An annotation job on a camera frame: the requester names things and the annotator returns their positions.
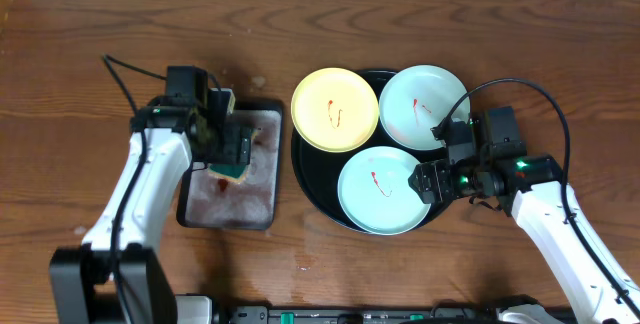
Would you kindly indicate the black rectangular soapy tray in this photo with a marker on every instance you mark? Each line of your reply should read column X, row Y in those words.
column 207, row 199

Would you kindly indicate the black round tray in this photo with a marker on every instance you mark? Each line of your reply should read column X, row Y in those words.
column 318, row 171

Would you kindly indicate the light blue plate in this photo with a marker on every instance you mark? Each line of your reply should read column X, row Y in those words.
column 414, row 101
column 374, row 192

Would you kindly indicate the green yellow sponge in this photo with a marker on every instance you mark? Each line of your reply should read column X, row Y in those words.
column 231, row 170

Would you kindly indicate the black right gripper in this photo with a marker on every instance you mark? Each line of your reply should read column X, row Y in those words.
column 438, row 170

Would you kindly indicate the yellow plate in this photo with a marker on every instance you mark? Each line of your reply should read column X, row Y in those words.
column 334, row 110

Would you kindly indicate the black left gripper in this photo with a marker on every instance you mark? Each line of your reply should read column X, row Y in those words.
column 239, row 145

